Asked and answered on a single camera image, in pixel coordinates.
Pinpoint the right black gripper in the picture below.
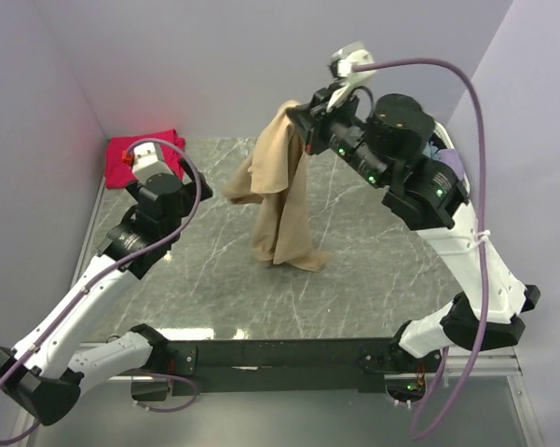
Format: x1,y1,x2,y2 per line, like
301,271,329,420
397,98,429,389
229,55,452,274
287,81,390,189

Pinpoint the beige t-shirt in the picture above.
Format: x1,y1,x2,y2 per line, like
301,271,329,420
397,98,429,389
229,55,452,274
222,101,329,272

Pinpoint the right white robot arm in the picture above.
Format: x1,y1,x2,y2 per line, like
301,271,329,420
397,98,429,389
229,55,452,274
287,88,540,373

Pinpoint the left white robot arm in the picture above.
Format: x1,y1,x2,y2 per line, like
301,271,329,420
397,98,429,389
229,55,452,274
0,156,212,427

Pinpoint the folded red t-shirt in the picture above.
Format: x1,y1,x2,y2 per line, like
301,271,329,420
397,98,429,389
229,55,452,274
103,129,188,190

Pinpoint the blue t-shirt in basket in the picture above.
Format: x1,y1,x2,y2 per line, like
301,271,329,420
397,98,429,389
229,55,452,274
423,142,441,161

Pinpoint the white laundry basket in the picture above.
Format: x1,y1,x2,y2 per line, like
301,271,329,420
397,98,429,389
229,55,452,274
433,121,471,194

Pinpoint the purple t-shirt in basket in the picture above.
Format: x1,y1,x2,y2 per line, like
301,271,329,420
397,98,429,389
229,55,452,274
439,148,465,180

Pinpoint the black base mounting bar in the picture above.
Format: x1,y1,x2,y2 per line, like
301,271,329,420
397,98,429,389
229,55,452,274
133,338,441,393

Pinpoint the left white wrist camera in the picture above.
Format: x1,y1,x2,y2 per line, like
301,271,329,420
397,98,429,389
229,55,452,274
122,142,172,183

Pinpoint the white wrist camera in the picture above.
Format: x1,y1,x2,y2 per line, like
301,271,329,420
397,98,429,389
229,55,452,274
122,142,172,183
326,41,376,112

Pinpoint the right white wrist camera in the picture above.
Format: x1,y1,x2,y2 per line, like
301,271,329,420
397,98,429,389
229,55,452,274
326,41,376,112

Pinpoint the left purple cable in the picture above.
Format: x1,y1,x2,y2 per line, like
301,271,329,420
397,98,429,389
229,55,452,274
0,136,203,443

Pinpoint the purple cable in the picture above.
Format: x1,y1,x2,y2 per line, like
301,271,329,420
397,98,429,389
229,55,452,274
351,57,489,441
0,136,203,443

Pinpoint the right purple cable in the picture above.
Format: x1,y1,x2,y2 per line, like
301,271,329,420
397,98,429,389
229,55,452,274
351,57,489,441

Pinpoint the aluminium frame rail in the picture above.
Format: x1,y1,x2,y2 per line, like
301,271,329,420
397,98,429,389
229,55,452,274
8,185,541,447

